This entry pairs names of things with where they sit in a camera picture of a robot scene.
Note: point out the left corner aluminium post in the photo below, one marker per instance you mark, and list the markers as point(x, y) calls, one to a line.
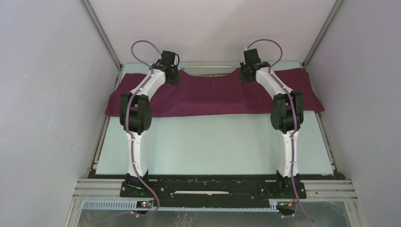
point(87, 6)

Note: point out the right corner aluminium post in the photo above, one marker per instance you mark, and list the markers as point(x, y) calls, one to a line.
point(323, 31)

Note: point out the maroon surgical wrap cloth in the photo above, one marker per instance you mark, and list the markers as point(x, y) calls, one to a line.
point(196, 96)

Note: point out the grey cable duct strip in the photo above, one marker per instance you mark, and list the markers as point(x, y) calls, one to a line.
point(128, 205)

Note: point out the corner aluminium post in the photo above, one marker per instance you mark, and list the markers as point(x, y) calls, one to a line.
point(323, 31)
point(87, 6)

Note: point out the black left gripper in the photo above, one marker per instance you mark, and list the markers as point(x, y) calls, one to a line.
point(177, 80)

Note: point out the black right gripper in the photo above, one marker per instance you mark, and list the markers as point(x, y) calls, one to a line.
point(241, 78)

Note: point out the steel instrument tray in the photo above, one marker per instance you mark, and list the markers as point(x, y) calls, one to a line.
point(208, 71)

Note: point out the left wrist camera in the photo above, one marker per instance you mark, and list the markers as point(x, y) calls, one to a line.
point(169, 58)

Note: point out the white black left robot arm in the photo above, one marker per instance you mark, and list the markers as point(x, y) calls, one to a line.
point(136, 117)

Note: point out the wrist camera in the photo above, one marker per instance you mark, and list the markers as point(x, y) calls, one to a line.
point(251, 56)
point(169, 58)

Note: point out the aluminium frame rail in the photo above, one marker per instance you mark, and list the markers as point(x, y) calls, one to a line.
point(316, 190)

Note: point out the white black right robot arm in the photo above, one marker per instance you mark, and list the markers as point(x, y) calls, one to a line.
point(286, 116)

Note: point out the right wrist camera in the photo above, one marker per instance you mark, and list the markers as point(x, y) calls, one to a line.
point(251, 56)

